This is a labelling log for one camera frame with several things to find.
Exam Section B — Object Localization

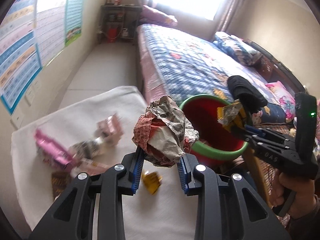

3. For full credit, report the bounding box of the crumpled pink carton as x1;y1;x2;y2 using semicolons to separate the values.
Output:
96;113;125;147

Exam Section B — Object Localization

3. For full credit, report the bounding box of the pink curtain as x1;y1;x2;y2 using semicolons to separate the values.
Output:
215;0;253;34

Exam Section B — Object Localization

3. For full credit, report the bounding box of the blue wall poster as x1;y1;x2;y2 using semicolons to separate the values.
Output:
0;0;42;117

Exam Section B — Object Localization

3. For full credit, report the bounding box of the red patterned wrapper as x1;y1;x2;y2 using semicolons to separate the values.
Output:
133;95;200;167

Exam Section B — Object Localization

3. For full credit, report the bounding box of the small red bucket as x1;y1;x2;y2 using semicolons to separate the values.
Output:
106;26;118;43

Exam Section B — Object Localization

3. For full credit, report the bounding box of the green wall poster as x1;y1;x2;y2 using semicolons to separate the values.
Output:
64;0;86;47

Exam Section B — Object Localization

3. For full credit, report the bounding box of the flat pink carton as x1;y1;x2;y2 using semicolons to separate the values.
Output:
70;157;110;178

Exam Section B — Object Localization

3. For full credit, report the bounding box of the red bucket with green rim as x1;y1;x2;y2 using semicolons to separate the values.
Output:
179;94;249;165

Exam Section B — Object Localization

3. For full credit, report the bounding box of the white wall chart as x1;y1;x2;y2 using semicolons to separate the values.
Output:
34;0;69;67

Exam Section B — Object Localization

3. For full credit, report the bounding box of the black cloth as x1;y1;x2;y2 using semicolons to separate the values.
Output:
228;75;268;113

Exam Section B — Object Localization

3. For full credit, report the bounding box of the dark wooden headboard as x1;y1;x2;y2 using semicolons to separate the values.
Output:
246;39;308;93

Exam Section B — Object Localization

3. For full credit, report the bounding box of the pink bedspread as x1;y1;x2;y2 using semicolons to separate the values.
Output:
136;26;180;105

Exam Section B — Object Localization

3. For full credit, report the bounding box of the person's right forearm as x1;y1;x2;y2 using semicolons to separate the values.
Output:
285;205;320;240

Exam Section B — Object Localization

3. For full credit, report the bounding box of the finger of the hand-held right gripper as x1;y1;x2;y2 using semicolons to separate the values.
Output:
240;100;285;140
229;123;260;148

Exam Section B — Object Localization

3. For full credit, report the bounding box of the brown snack wrapper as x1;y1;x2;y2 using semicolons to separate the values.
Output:
51;171;73;198

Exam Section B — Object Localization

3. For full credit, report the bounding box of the white wall plate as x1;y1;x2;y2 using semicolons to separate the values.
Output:
10;109;24;128

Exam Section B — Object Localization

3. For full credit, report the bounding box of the yellow snack packet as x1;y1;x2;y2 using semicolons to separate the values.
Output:
217;99;247;130
141;171;162;195

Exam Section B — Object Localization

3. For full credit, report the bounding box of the pink snack wrapper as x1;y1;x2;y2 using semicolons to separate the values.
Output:
35;127;75;170

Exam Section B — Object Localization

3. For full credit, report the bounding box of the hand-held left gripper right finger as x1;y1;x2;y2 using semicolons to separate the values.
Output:
176;154;292;240

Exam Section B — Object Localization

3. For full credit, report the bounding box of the person's right hand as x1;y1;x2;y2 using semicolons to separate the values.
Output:
271;166;317;220

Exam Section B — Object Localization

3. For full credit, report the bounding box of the paper cup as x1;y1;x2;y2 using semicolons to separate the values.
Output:
69;137;108;158

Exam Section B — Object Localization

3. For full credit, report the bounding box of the pink printed cloth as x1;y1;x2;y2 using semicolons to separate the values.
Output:
265;80;297;120

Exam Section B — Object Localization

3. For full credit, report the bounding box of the dark side table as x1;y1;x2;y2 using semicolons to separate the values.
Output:
100;4;143;45

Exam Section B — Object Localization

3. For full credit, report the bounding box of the bed with patchwork quilt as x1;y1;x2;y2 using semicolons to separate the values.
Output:
140;24;288;123

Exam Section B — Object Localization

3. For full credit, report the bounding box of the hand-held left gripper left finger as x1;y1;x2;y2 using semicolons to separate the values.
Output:
29;145;145;240

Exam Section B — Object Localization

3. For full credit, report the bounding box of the brown wooden chair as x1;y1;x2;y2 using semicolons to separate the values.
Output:
244;146;272;207

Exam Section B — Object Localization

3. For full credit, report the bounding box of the blue floral pillow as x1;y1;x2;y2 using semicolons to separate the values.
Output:
212;31;260;67

